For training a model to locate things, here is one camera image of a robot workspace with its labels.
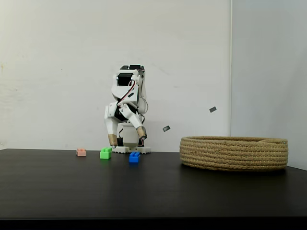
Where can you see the blue lego block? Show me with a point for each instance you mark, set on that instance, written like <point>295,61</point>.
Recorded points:
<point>134,159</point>

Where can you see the grey tape piece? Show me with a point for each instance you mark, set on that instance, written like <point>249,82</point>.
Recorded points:
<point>166,128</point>
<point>213,109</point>

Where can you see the pink lego block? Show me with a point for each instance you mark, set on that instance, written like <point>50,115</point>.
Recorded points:
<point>81,152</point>

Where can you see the green lego block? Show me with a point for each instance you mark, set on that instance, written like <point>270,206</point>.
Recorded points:
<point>105,154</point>

